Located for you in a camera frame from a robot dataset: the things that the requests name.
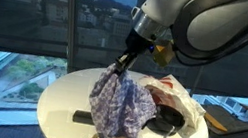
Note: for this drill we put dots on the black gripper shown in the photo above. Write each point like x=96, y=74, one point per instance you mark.
x=137, y=46

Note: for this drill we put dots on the purple white patterned cloth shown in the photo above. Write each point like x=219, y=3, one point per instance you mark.
x=118, y=105

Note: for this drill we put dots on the black round pan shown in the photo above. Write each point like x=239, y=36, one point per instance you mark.
x=170, y=117

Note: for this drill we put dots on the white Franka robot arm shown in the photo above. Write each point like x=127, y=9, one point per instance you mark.
x=205, y=25

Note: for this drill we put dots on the white plastic carrier bag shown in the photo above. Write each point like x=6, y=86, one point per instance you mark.
x=189, y=103

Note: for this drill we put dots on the black rectangular block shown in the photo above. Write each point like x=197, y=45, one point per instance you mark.
x=82, y=116

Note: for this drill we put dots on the yellowish wrist camera mount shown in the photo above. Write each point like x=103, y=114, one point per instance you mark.
x=163, y=53

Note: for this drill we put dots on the dark window frame post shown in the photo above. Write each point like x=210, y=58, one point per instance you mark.
x=71, y=19

